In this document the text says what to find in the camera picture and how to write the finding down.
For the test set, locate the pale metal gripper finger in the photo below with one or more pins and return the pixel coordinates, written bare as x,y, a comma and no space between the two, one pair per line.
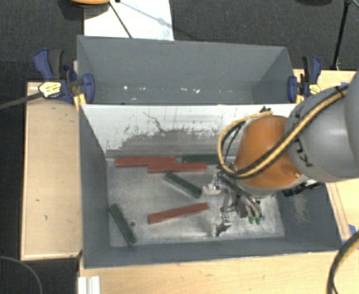
225,222
224,203

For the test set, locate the dark green flat block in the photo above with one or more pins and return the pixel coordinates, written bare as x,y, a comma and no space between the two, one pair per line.
199,159
182,185
122,223

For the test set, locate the red-brown flat block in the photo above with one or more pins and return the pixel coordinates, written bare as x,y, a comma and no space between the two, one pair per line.
144,161
178,213
178,167

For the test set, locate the grey metal bin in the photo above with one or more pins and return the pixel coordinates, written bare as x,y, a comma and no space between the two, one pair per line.
179,69

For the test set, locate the pale wood board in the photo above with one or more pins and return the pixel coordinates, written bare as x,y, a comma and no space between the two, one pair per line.
51,170

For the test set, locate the black cylinder on white bracket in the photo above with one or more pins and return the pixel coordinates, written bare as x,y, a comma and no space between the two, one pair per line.
296,190

